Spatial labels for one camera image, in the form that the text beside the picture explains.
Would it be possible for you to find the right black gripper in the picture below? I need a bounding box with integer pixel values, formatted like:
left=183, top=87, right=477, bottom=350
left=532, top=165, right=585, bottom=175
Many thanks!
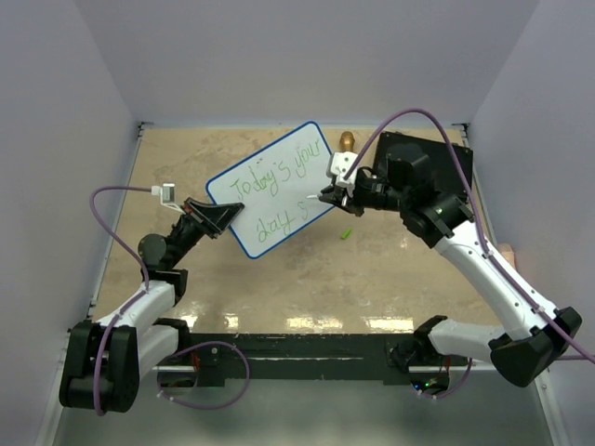
left=321, top=172, right=409, bottom=216

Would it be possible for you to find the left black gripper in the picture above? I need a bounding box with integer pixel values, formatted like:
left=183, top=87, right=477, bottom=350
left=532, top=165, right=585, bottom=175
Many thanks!
left=167, top=198, right=244, bottom=269

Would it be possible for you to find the blue framed whiteboard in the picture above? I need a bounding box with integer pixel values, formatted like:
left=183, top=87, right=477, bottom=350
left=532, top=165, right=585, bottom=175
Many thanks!
left=205, top=121, right=332, bottom=259

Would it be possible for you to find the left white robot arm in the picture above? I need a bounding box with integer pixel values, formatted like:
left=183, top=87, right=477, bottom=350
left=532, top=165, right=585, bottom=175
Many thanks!
left=59, top=198, right=245, bottom=414

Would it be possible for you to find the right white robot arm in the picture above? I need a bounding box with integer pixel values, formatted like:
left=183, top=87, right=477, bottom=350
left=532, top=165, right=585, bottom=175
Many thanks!
left=317, top=146, right=582, bottom=387

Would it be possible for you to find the gold microphone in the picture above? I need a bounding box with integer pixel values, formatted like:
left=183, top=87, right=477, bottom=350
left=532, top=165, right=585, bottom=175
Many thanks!
left=338, top=131, right=356, bottom=152

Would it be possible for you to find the black hard case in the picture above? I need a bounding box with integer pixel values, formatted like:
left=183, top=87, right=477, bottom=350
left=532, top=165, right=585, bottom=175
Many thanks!
left=372, top=132, right=469, bottom=203

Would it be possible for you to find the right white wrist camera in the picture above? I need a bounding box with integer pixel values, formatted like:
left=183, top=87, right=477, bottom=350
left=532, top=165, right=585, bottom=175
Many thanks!
left=326, top=151, right=358, bottom=195

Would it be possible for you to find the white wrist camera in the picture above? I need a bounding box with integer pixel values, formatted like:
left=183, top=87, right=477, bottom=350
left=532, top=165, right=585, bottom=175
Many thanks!
left=151, top=183, right=179, bottom=210
left=326, top=151, right=358, bottom=195

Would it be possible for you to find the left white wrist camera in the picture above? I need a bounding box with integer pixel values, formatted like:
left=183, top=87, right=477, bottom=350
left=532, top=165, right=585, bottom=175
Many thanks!
left=151, top=183, right=179, bottom=210

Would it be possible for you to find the black base frame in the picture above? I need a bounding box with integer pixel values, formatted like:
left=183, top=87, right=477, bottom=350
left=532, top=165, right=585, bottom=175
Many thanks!
left=139, top=332, right=469, bottom=389

